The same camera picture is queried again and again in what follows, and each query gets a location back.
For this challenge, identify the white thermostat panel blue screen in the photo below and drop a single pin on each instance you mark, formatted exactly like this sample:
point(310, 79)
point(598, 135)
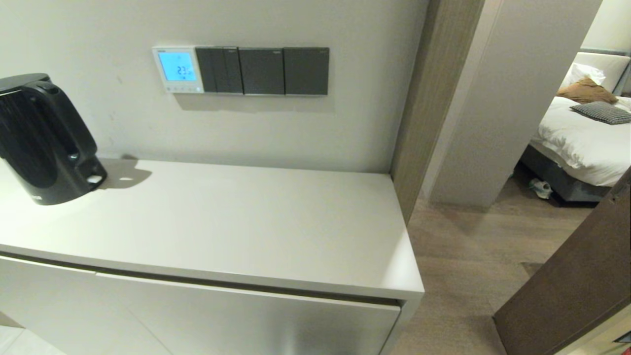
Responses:
point(177, 66)

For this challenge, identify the white sideboard cabinet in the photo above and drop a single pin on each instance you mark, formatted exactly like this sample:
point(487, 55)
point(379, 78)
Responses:
point(246, 222)

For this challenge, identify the white cabinet door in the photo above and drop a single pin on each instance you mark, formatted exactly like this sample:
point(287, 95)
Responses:
point(59, 315)
point(296, 325)

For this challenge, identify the white and teal sneaker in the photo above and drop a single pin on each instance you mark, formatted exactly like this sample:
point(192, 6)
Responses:
point(541, 188)

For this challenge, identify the bed with white duvet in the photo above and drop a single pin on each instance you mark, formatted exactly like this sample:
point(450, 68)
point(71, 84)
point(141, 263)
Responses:
point(581, 143)

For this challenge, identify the black electric kettle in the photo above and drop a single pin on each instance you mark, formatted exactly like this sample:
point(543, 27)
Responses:
point(44, 148)

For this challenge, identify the brown pillow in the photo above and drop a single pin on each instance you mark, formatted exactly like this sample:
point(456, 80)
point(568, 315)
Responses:
point(586, 91)

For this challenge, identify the brown wooden room door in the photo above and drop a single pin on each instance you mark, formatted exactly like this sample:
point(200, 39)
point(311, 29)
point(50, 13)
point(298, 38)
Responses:
point(577, 291)

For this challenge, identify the white pillow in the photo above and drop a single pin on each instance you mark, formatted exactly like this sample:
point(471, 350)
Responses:
point(586, 72)

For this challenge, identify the checkered grey pillow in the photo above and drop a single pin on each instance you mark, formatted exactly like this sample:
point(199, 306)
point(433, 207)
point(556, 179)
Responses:
point(604, 113)

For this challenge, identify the beige padded headboard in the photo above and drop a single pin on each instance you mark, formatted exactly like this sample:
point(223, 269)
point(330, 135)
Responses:
point(613, 64)

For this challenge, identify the dark grey wall switch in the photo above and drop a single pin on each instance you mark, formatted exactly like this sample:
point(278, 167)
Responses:
point(262, 71)
point(306, 71)

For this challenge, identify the wooden door frame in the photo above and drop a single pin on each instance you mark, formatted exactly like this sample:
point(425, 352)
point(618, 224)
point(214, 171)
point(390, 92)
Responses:
point(434, 98)

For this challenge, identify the dark grey triple rocker switch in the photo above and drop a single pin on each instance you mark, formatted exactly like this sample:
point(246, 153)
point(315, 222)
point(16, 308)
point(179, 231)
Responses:
point(219, 70)

